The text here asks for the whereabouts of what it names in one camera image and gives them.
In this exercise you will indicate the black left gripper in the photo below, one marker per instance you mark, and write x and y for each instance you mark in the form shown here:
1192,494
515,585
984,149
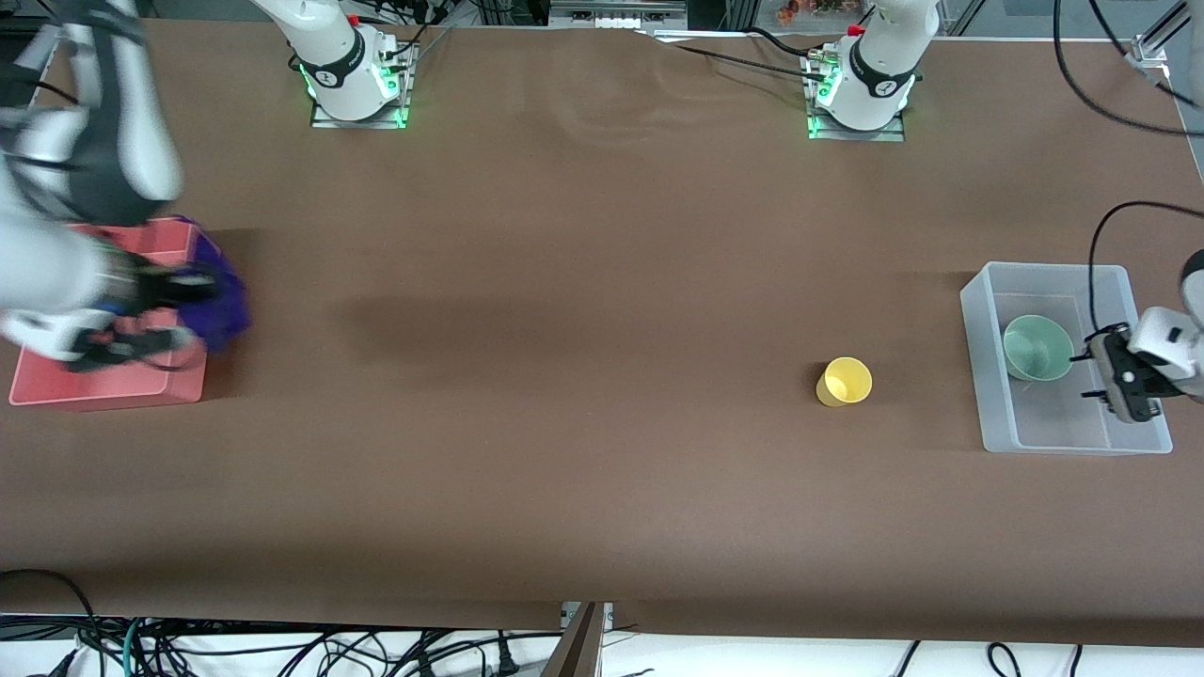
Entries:
1093,394

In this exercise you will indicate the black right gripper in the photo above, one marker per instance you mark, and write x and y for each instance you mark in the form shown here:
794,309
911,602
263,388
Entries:
153,288

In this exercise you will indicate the purple cloth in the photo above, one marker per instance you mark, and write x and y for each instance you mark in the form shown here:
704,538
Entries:
221,306

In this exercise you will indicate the green bowl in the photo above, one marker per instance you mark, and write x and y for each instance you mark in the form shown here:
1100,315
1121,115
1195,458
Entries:
1035,350

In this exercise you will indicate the yellow cup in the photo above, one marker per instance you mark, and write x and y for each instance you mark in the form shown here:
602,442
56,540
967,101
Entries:
847,381

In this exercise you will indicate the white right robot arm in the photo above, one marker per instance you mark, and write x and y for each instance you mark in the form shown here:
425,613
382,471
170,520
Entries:
329,56

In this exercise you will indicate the clear plastic bin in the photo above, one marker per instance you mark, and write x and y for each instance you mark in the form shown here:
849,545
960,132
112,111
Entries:
1063,423

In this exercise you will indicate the pink plastic bin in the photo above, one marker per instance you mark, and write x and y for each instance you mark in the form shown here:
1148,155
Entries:
113,385

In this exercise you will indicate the grey background device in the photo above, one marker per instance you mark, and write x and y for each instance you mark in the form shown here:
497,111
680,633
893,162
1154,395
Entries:
616,13

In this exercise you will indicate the grey table leg beam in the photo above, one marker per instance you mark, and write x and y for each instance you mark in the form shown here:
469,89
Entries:
576,649

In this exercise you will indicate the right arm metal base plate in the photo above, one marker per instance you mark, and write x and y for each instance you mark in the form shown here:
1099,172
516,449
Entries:
324,120

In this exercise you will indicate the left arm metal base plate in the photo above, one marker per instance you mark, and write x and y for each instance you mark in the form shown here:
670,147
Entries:
889,134

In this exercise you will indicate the aluminium frame corner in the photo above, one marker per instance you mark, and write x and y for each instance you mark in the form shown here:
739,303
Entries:
1152,49

